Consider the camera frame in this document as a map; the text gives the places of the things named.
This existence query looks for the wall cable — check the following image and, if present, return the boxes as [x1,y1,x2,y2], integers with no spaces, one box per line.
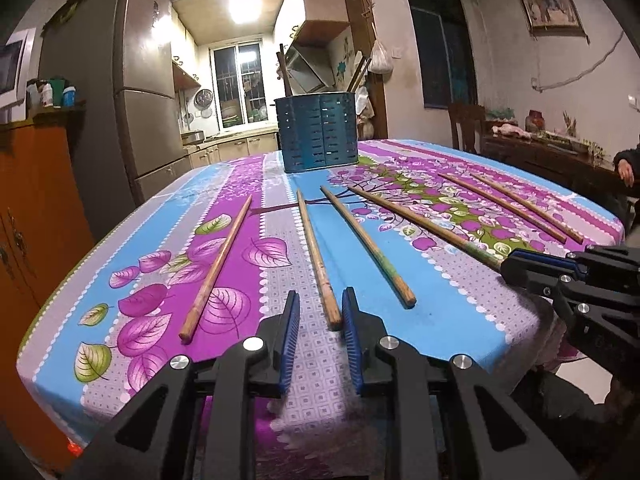
[530,30,626,93]

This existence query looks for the kitchen window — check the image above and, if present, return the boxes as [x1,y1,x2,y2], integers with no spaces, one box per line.
[212,42,266,128]

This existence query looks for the framed wall picture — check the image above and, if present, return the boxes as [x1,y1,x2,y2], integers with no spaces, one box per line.
[515,0,586,36]

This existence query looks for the hanging cloth bag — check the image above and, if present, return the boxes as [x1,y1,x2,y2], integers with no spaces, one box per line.
[356,85,376,133]

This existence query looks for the wooden chair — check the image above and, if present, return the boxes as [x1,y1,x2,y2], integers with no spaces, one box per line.
[447,101,488,153]

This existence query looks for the white microwave oven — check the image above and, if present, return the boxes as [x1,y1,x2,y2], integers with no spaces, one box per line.
[0,27,37,111]

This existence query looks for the blue perforated chopstick holder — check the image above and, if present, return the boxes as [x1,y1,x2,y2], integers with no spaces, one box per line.
[274,91,360,174]

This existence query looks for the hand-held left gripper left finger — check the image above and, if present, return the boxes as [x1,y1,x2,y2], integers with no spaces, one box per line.
[65,290,302,480]

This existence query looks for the cream lower kitchen cabinets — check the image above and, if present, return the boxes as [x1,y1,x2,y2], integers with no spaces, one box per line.
[182,130,281,171]

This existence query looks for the pink cloth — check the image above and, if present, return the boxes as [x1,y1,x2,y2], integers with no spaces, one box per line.
[491,122,532,140]

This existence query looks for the square ceiling light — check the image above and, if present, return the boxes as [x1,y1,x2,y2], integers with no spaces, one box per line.
[227,0,266,26]

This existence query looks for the dark wooden side table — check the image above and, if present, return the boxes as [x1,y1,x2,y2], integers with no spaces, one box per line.
[480,130,631,221]

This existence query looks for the steel range hood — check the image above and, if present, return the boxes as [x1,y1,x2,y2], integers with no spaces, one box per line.
[285,42,337,95]

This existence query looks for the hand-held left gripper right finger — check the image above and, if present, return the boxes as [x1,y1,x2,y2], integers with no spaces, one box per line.
[341,286,581,480]

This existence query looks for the dark window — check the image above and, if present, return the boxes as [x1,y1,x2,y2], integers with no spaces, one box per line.
[402,0,478,110]

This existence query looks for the white plastic bag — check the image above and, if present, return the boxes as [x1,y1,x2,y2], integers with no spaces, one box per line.
[368,40,394,75]

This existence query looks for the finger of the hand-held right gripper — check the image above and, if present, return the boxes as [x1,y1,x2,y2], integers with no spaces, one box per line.
[510,245,640,286]
[500,255,640,378]

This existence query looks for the cream wall cabinet with shelf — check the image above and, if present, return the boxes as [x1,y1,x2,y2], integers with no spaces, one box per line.
[290,0,351,46]

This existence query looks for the floral purple blue tablecloth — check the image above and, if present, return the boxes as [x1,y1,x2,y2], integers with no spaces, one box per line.
[15,137,626,461]

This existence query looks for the grey refrigerator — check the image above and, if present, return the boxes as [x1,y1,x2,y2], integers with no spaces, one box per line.
[39,0,193,241]

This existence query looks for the cream wall cabinets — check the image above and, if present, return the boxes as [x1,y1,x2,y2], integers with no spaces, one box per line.
[171,35,202,90]

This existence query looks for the orange wooden cabinet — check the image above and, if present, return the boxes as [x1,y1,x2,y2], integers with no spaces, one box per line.
[0,107,96,466]

